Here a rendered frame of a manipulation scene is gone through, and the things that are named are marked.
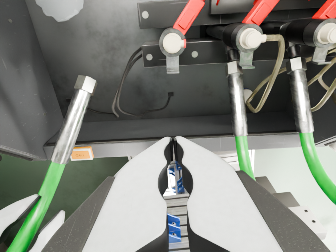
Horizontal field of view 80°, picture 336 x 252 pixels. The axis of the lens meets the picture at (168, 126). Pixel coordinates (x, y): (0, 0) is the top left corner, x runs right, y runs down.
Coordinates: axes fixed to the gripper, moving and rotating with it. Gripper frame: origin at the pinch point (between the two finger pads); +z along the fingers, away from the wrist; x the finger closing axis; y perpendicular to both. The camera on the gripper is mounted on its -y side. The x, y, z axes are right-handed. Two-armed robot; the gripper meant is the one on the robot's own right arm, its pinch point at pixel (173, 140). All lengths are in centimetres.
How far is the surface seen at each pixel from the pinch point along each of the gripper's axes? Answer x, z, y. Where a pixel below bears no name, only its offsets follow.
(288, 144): 26.5, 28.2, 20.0
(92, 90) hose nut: -8.5, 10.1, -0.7
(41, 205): -12.9, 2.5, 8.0
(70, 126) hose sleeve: -10.5, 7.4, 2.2
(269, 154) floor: 77, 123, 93
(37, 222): -12.9, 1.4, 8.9
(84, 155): -20.6, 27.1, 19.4
